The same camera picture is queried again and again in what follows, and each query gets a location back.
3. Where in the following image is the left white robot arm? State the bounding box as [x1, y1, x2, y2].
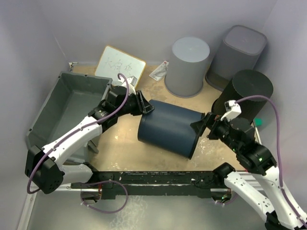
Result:
[25, 86, 154, 194]

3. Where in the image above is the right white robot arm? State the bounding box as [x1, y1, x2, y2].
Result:
[190, 113, 307, 230]

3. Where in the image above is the black ribbed round bin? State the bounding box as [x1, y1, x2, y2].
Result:
[212, 69, 273, 123]

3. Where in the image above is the aluminium frame rail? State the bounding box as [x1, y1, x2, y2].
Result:
[19, 181, 266, 230]

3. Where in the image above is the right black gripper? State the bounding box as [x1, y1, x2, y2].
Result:
[190, 112, 241, 153]

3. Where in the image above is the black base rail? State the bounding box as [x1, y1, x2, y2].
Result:
[71, 171, 235, 203]

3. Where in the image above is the dark blue round bin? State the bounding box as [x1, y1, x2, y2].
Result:
[138, 99, 205, 160]

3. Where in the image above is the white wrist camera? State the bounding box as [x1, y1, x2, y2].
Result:
[221, 100, 241, 121]
[119, 76, 138, 88]

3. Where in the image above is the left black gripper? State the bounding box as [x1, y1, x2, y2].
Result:
[117, 91, 154, 117]

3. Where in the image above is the grey slotted square bin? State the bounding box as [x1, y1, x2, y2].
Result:
[205, 25, 267, 91]

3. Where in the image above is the grey plastic storage crate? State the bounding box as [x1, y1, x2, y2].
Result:
[25, 72, 112, 148]

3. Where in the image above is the small whiteboard wooden frame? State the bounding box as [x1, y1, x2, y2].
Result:
[95, 46, 146, 86]

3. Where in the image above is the green plastic cap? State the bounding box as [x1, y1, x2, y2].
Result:
[254, 118, 262, 127]

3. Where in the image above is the small printed paper card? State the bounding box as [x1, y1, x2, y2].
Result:
[149, 61, 169, 81]

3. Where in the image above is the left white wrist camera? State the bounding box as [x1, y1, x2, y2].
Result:
[119, 76, 138, 88]

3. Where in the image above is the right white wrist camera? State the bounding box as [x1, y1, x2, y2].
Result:
[221, 100, 241, 121]

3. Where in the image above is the light grey round bucket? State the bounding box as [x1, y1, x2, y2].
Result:
[165, 36, 210, 98]

